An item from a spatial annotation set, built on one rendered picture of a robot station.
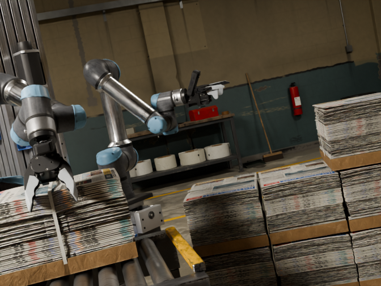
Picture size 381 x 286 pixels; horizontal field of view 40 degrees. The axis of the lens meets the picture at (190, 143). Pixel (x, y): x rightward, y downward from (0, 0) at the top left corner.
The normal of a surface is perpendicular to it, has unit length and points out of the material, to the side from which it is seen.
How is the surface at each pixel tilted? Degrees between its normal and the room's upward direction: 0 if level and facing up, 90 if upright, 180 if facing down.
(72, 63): 90
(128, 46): 90
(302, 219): 90
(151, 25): 90
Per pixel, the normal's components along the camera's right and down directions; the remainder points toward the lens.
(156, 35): 0.19, 0.04
